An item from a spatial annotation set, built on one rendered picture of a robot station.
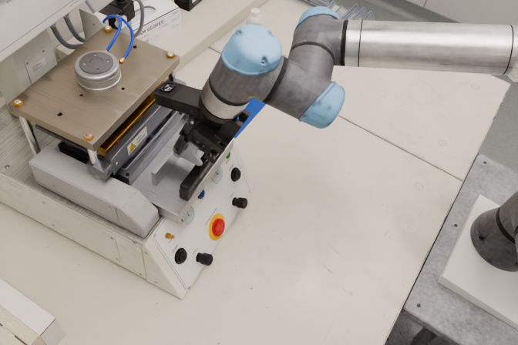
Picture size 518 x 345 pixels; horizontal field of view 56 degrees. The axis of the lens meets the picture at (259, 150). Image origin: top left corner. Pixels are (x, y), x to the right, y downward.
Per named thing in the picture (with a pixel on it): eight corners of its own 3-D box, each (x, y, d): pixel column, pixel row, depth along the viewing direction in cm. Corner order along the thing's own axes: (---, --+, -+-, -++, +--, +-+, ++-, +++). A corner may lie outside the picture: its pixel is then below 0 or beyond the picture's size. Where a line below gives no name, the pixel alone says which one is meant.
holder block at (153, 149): (60, 152, 96) (57, 144, 94) (121, 92, 108) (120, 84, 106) (129, 186, 92) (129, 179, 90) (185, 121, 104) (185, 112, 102)
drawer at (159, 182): (53, 164, 98) (44, 139, 92) (119, 98, 112) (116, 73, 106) (178, 226, 92) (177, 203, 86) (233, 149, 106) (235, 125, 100)
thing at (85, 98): (-6, 125, 92) (-29, 73, 82) (99, 39, 111) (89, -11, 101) (100, 177, 87) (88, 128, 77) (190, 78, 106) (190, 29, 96)
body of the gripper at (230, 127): (211, 167, 87) (236, 134, 77) (172, 139, 86) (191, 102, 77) (231, 139, 91) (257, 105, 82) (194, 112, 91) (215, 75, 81)
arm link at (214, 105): (199, 85, 73) (224, 56, 78) (190, 102, 77) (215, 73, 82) (239, 115, 74) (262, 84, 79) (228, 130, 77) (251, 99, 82)
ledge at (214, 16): (58, 59, 145) (55, 48, 141) (226, -46, 193) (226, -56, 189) (134, 105, 136) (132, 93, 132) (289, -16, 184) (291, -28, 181)
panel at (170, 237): (187, 292, 102) (149, 236, 91) (250, 191, 121) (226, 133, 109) (194, 294, 101) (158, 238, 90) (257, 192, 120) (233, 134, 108)
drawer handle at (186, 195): (179, 197, 92) (178, 185, 89) (217, 145, 101) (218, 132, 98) (188, 202, 91) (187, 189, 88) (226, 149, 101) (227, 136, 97)
